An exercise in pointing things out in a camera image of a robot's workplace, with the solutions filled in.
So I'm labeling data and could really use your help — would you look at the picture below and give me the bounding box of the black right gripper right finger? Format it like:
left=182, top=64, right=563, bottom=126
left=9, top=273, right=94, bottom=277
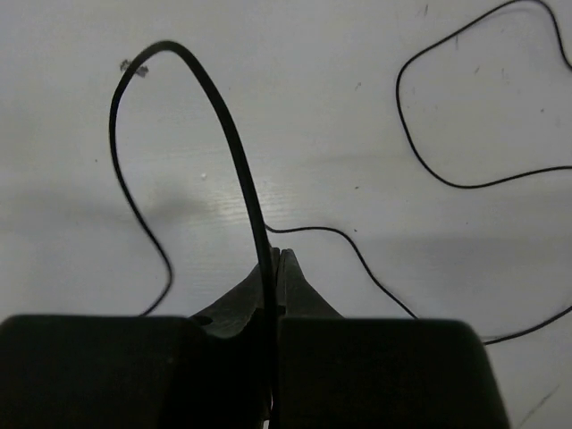
left=277, top=249, right=509, bottom=428

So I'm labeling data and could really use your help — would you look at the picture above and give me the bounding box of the black headphone cable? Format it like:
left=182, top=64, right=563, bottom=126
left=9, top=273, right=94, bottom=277
left=108, top=0, right=572, bottom=429

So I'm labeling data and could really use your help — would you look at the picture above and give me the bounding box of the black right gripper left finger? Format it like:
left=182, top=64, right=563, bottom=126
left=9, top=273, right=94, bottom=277
left=1, top=269, right=271, bottom=428

